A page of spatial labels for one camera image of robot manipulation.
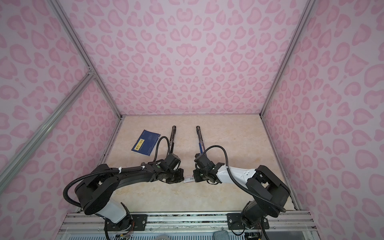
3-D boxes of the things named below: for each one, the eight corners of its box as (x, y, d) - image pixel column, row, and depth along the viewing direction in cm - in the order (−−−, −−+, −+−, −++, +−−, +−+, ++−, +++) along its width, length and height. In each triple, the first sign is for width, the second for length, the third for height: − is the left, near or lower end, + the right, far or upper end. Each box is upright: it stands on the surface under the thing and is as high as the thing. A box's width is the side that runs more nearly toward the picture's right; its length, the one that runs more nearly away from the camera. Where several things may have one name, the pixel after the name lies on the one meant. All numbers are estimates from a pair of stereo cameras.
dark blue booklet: (132, 152, 102) (131, 150, 100) (144, 131, 113) (144, 129, 112) (149, 156, 100) (148, 154, 98) (160, 135, 111) (160, 133, 109)
